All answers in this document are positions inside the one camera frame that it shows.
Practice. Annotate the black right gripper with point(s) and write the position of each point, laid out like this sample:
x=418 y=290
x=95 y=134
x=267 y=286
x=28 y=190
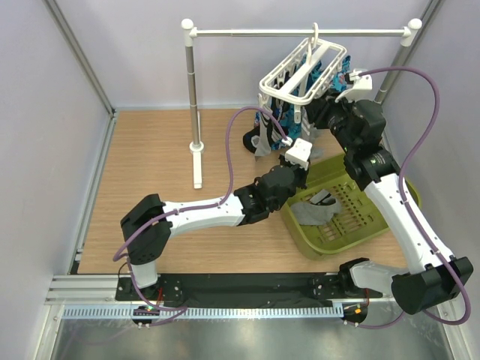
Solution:
x=321 y=107

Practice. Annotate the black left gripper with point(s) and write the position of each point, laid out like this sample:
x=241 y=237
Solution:
x=301 y=171

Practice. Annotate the grey striped sock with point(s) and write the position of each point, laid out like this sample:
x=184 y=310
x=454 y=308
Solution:
x=266 y=135
x=310 y=133
x=318 y=210

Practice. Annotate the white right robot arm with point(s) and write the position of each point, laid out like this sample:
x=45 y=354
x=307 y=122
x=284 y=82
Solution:
x=433 y=274

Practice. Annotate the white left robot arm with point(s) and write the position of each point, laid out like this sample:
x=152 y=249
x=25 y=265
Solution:
x=151 y=223

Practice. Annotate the white clip hanger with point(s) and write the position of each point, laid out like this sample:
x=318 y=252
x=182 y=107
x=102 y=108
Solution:
x=304 y=74

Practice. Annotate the blue patterned sock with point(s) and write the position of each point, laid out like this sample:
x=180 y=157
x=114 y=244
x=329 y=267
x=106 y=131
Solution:
x=338 y=82
x=284 y=113

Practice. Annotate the blue patterned sock front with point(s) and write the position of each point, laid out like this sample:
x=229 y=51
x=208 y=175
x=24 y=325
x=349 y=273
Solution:
x=284 y=113

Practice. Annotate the black sock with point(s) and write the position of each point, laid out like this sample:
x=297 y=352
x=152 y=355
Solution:
x=247 y=140

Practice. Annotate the green plastic basket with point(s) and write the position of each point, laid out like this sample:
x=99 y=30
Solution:
x=358 y=220

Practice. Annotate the white clothes rack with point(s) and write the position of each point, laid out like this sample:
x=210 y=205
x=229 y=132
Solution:
x=407 y=35

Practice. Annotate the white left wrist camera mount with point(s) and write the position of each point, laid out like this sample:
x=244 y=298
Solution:
x=299 y=153

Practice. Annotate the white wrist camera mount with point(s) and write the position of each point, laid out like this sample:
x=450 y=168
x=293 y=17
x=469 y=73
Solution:
x=361 y=86
x=299 y=153

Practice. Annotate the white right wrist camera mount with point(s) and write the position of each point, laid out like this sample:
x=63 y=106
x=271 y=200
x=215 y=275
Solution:
x=361 y=86

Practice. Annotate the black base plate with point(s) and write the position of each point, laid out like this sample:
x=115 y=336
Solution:
x=211 y=289

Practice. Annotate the grey slotted cable duct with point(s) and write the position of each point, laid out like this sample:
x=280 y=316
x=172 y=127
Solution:
x=136 y=312

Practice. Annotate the aluminium frame rail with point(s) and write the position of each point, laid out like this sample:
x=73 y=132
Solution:
x=82 y=289

